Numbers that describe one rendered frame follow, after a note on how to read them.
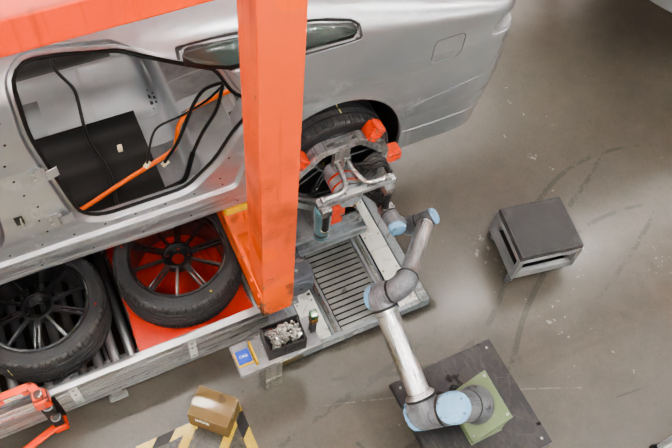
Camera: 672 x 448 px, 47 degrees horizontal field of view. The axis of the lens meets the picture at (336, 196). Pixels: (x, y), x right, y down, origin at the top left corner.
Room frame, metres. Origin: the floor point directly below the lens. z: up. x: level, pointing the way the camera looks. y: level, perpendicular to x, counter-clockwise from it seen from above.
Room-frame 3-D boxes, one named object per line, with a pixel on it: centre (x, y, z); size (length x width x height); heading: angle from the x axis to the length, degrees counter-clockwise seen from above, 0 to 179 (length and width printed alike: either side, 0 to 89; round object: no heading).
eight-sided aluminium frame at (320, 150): (2.23, 0.01, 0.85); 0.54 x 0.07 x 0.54; 121
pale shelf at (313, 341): (1.43, 0.20, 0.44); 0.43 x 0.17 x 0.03; 121
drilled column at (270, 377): (1.41, 0.23, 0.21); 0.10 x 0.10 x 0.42; 31
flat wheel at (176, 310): (1.84, 0.78, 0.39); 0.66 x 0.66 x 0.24
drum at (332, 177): (2.17, -0.03, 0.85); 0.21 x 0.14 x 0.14; 31
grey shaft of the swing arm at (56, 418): (1.01, 1.24, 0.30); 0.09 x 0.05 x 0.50; 121
